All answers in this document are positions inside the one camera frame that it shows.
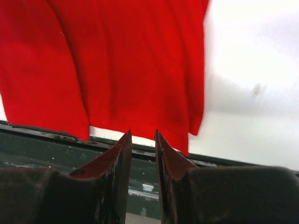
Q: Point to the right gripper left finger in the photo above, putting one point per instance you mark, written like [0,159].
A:
[95,193]

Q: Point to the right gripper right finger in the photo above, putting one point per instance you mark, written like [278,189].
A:
[189,194]

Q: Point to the red t shirt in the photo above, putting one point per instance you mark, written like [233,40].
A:
[67,65]

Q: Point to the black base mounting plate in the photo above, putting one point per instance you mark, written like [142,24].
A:
[35,148]

